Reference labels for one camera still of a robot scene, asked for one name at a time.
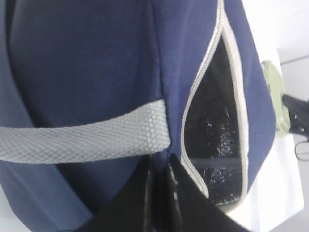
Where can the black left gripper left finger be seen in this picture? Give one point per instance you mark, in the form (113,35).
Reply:
(132,209)

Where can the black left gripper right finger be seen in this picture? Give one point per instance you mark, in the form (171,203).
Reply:
(190,210)

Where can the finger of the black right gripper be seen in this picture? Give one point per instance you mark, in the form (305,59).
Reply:
(298,113)

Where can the green lidded glass container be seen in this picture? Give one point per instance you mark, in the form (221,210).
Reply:
(276,89)

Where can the navy blue lunch bag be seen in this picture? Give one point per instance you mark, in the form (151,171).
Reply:
(88,87)

